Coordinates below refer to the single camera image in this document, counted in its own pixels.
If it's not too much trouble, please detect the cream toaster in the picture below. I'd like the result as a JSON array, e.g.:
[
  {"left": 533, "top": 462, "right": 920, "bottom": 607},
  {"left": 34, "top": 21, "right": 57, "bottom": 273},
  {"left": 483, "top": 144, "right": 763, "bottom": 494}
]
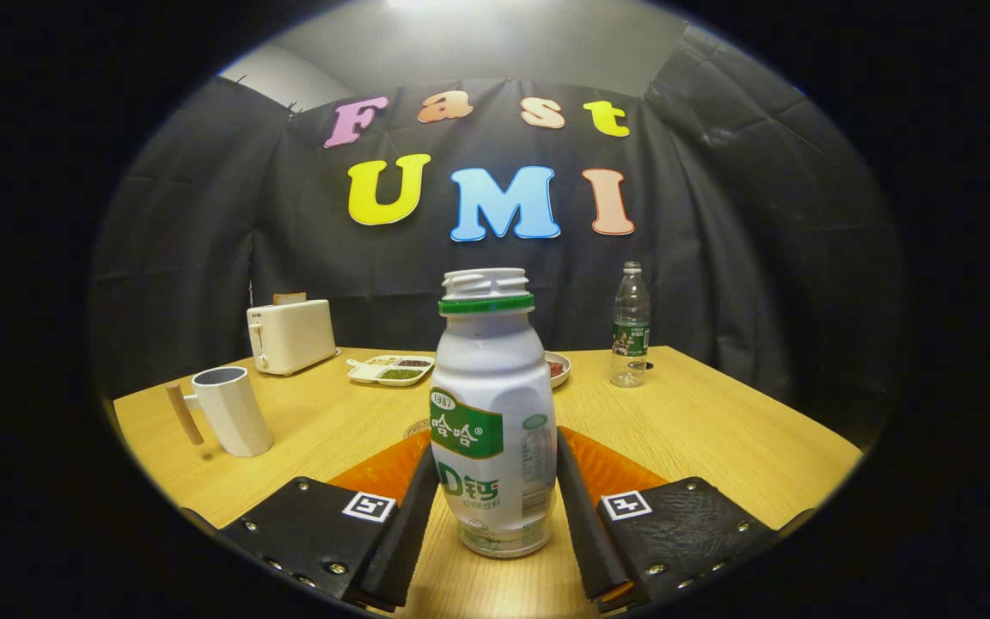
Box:
[{"left": 247, "top": 298, "right": 339, "bottom": 377}]

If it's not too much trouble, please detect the clear plastic water bottle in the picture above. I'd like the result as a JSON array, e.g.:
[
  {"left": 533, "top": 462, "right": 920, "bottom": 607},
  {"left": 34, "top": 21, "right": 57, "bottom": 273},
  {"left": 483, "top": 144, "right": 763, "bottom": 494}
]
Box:
[{"left": 609, "top": 262, "right": 651, "bottom": 388}]

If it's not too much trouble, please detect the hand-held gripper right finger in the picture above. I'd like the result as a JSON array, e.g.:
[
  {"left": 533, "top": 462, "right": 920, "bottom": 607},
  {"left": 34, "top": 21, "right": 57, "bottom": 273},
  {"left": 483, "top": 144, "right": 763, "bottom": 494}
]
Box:
[{"left": 555, "top": 426, "right": 784, "bottom": 613}]

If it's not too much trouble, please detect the black backdrop cloth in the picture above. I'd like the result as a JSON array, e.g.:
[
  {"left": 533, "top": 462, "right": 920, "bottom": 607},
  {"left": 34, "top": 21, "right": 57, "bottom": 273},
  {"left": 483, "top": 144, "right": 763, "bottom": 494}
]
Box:
[{"left": 87, "top": 21, "right": 904, "bottom": 448}]

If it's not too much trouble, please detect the white juice bottle green label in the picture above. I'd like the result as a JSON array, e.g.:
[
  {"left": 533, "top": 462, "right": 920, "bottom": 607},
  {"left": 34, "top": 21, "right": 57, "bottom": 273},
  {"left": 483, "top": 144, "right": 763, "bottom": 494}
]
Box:
[{"left": 431, "top": 268, "right": 558, "bottom": 559}]

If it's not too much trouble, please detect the white divided dish of beans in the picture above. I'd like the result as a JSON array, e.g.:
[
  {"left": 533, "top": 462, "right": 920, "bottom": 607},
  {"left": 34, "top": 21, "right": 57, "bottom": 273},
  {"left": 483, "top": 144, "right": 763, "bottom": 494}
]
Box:
[{"left": 346, "top": 354, "right": 436, "bottom": 388}]

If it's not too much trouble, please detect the wooden table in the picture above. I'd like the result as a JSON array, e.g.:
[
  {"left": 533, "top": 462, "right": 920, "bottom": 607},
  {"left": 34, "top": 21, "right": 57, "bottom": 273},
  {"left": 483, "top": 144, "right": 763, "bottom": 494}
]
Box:
[{"left": 113, "top": 346, "right": 864, "bottom": 619}]

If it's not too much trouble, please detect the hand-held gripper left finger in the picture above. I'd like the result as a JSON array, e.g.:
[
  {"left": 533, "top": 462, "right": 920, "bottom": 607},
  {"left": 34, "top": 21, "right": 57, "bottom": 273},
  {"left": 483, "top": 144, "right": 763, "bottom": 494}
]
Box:
[{"left": 218, "top": 430, "right": 441, "bottom": 613}]

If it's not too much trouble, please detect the white cup with wooden handle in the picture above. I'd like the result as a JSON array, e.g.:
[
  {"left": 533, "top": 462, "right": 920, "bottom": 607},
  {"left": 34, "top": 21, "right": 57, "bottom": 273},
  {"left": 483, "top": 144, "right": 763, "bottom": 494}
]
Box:
[{"left": 165, "top": 366, "right": 275, "bottom": 458}]

